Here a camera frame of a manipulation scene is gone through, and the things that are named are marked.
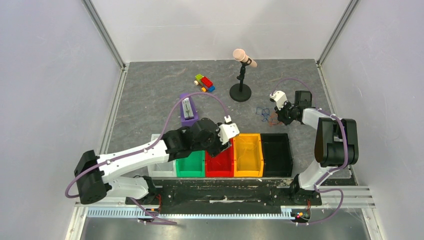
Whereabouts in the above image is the white bin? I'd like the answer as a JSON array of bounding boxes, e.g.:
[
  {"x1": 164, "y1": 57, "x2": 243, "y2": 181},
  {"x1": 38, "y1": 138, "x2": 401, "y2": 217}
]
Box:
[{"x1": 147, "y1": 133, "x2": 177, "y2": 178}]

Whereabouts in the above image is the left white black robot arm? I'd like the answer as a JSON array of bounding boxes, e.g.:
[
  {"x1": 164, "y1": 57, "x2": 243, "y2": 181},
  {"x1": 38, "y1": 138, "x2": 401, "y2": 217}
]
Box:
[{"x1": 74, "y1": 118, "x2": 240, "y2": 205}]

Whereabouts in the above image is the white cable duct rail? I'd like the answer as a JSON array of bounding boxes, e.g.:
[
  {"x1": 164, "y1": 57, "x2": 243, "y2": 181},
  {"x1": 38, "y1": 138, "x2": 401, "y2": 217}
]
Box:
[{"x1": 86, "y1": 207, "x2": 295, "y2": 220}]

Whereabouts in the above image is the black microphone stand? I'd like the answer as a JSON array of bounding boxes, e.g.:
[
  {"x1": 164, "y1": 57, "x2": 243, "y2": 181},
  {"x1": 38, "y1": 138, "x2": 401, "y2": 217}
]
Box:
[{"x1": 229, "y1": 63, "x2": 252, "y2": 102}]

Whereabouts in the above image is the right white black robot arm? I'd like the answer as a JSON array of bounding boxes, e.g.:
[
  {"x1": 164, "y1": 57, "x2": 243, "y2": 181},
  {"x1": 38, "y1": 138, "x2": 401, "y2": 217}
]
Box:
[{"x1": 269, "y1": 90, "x2": 359, "y2": 204}]

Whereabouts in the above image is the black bin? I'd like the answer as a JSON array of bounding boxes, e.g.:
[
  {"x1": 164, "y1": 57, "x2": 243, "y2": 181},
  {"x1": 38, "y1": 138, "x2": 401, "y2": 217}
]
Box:
[{"x1": 260, "y1": 133, "x2": 294, "y2": 178}]

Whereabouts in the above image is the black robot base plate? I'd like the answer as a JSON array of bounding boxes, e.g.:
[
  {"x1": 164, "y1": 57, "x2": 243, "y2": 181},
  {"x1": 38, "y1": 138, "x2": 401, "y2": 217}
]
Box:
[{"x1": 137, "y1": 178, "x2": 322, "y2": 214}]

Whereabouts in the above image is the colourful toy brick car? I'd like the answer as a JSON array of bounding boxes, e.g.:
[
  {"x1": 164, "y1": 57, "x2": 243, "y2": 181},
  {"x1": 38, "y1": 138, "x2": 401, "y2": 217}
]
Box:
[{"x1": 193, "y1": 74, "x2": 216, "y2": 93}]

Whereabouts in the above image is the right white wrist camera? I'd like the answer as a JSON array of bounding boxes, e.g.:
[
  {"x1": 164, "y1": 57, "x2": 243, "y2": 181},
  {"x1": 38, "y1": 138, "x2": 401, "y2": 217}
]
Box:
[{"x1": 269, "y1": 90, "x2": 288, "y2": 110}]

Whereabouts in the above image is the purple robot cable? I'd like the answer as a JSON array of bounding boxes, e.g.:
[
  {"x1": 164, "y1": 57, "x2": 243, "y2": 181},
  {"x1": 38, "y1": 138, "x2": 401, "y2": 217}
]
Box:
[
  {"x1": 270, "y1": 77, "x2": 350, "y2": 227},
  {"x1": 64, "y1": 92, "x2": 230, "y2": 226}
]

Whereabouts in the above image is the purple metronome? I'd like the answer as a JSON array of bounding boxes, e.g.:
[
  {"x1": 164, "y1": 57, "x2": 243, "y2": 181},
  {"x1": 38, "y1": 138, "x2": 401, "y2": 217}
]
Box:
[{"x1": 179, "y1": 93, "x2": 199, "y2": 127}]

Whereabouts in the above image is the red bin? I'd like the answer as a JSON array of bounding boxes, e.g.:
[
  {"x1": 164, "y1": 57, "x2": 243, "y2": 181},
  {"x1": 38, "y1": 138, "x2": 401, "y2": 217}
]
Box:
[{"x1": 205, "y1": 146, "x2": 234, "y2": 178}]

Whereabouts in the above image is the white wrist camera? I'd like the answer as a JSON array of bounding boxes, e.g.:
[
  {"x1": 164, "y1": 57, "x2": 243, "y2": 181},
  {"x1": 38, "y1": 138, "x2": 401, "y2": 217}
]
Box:
[
  {"x1": 217, "y1": 115, "x2": 240, "y2": 145},
  {"x1": 269, "y1": 90, "x2": 288, "y2": 110}
]

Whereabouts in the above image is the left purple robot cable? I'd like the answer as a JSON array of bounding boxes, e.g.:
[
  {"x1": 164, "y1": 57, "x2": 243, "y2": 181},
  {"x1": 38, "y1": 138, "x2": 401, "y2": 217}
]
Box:
[{"x1": 64, "y1": 92, "x2": 230, "y2": 226}]

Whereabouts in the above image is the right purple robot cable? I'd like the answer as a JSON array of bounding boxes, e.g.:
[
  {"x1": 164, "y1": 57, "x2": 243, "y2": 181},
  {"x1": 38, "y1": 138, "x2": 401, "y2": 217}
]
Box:
[{"x1": 270, "y1": 77, "x2": 350, "y2": 227}]

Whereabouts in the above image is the pink microphone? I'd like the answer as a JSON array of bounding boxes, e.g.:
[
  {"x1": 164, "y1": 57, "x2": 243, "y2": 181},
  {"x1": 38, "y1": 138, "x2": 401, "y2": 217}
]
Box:
[{"x1": 232, "y1": 48, "x2": 258, "y2": 68}]

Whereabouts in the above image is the yellow bin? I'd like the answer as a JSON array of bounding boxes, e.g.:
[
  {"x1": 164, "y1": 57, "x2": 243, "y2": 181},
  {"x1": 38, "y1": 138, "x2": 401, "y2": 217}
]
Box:
[{"x1": 232, "y1": 133, "x2": 264, "y2": 178}]

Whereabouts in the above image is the green bin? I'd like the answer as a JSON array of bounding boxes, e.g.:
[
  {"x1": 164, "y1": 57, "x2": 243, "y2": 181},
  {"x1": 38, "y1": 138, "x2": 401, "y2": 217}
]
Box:
[{"x1": 175, "y1": 150, "x2": 206, "y2": 178}]

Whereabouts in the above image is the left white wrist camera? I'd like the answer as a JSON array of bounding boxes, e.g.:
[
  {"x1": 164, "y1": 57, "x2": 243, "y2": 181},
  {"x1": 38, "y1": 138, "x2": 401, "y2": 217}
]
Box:
[{"x1": 217, "y1": 115, "x2": 240, "y2": 145}]

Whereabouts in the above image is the yellow wire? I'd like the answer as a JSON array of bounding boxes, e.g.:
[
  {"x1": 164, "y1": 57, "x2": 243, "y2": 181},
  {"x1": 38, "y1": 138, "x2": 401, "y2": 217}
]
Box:
[{"x1": 237, "y1": 139, "x2": 258, "y2": 168}]

